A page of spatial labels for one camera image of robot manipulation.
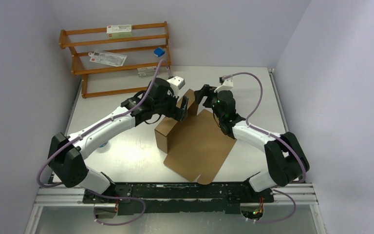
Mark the brown cardboard box sheet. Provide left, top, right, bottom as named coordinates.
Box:
left=154, top=89, right=236, bottom=185

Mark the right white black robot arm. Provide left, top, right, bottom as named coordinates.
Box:
left=194, top=84, right=310, bottom=202

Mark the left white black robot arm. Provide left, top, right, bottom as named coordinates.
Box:
left=48, top=76, right=188, bottom=203

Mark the small white box lower shelf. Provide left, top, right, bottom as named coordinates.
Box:
left=137, top=66, right=157, bottom=78

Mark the small blue box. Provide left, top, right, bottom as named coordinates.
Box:
left=153, top=47, right=166, bottom=58

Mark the white green box top shelf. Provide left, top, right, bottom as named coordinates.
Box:
left=106, top=24, right=132, bottom=39

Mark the orange wooden shelf rack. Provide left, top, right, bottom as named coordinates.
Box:
left=58, top=21, right=171, bottom=98

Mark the clear plastic package red label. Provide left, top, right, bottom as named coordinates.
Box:
left=88, top=50, right=127, bottom=67

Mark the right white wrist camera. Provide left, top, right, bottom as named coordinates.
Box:
left=214, top=77, right=233, bottom=93

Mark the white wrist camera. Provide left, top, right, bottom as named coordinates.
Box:
left=167, top=76, right=186, bottom=92
left=214, top=77, right=233, bottom=93

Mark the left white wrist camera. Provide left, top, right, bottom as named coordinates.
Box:
left=167, top=76, right=186, bottom=92

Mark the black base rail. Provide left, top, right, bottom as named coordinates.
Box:
left=82, top=181, right=274, bottom=215

